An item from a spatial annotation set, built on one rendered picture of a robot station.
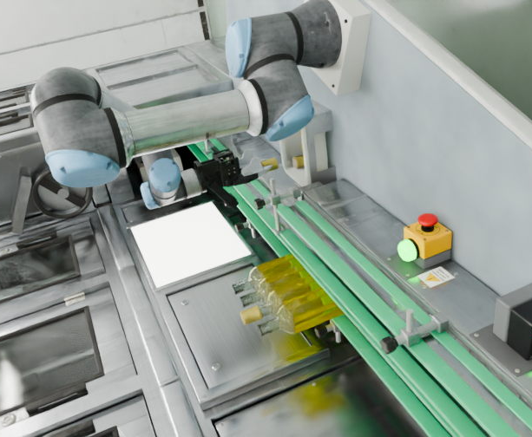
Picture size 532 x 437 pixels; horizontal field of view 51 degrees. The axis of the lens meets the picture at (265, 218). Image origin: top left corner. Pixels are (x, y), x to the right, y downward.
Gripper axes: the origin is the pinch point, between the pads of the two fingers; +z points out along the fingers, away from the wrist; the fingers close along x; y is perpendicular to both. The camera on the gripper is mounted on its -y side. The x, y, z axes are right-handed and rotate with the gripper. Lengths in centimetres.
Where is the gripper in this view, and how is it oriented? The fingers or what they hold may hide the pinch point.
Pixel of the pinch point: (265, 166)
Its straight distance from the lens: 159.7
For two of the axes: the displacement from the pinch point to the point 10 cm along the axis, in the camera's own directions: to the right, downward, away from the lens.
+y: -1.2, -8.3, -5.4
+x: -4.0, -4.6, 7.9
